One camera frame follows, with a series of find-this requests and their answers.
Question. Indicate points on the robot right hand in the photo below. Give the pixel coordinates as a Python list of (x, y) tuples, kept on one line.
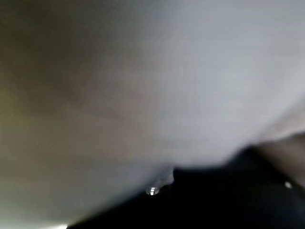
[(226, 202)]

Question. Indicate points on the white fringed cushion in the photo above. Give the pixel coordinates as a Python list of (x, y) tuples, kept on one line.
[(202, 71)]

